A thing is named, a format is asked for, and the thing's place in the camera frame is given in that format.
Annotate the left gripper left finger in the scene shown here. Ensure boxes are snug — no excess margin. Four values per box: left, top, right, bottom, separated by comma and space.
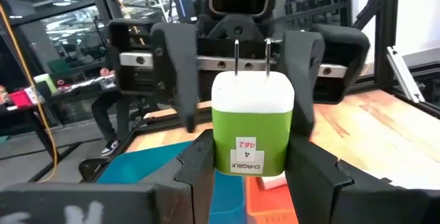
0, 129, 217, 224

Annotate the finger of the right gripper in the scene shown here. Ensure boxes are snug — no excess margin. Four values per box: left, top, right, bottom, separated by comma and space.
150, 22, 200, 133
278, 30, 327, 138

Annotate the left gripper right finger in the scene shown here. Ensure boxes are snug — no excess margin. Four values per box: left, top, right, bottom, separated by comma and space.
286, 135, 440, 224

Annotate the white power adapter plug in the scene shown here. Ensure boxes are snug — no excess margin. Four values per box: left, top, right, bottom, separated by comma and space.
211, 38, 296, 177

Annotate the blue plastic bin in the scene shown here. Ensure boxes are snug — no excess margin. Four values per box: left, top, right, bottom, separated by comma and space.
97, 140, 247, 224

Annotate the person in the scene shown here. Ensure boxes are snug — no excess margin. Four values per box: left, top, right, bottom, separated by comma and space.
91, 65, 135, 158

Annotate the orange plastic basket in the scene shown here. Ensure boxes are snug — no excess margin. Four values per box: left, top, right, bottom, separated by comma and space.
245, 175, 300, 224

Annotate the green white container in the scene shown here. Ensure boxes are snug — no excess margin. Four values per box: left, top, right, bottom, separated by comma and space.
33, 73, 58, 96

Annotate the black background desk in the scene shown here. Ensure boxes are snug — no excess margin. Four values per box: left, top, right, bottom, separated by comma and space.
0, 79, 120, 183

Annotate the red container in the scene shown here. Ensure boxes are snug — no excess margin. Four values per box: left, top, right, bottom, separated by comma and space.
8, 91, 31, 109

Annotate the yellow hanging cable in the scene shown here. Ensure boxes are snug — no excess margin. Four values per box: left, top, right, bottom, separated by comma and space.
0, 3, 60, 183

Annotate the silver metal bracket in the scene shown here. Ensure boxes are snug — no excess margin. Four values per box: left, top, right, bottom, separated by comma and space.
386, 46, 426, 104

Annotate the black clamp mount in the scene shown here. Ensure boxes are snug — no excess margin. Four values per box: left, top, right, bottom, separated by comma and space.
78, 156, 111, 183

